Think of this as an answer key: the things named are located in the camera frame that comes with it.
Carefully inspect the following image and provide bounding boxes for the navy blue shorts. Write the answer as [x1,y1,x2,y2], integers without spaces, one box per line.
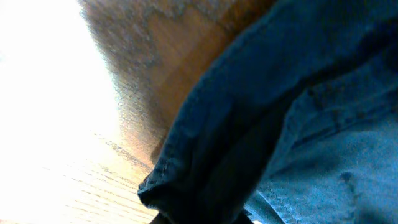
[137,0,397,223]

